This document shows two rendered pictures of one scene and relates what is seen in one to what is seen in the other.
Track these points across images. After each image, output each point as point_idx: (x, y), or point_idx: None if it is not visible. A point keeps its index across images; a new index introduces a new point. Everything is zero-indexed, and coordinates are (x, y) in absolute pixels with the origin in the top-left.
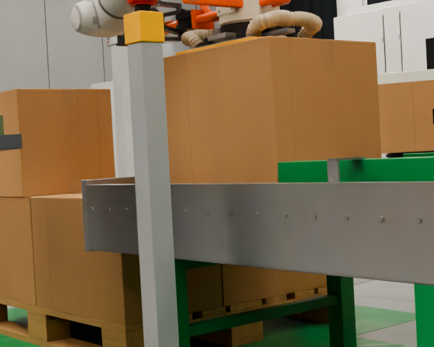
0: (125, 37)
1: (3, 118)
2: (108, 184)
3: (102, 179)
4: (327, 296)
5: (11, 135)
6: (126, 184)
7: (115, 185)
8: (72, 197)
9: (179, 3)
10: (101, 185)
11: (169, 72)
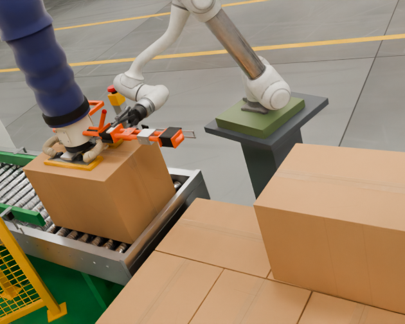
0: (125, 98)
1: (215, 119)
2: (180, 170)
3: (191, 175)
4: (107, 282)
5: (207, 124)
6: (171, 172)
7: (174, 168)
8: (247, 209)
9: (115, 117)
10: (184, 170)
11: None
